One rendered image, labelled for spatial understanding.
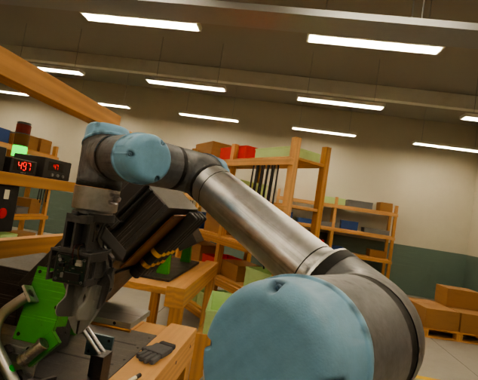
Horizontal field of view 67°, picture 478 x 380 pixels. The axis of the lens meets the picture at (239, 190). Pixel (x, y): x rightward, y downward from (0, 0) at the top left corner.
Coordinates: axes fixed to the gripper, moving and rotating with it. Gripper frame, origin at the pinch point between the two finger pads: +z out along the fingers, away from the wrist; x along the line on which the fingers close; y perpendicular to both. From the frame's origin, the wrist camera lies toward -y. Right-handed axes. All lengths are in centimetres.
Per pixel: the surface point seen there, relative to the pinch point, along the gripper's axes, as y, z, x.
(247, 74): -717, -324, -105
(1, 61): -41, -60, -65
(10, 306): -34, 13, -41
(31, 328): -36, 18, -35
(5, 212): -42, -12, -55
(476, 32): -242, -193, 159
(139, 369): -70, 39, -13
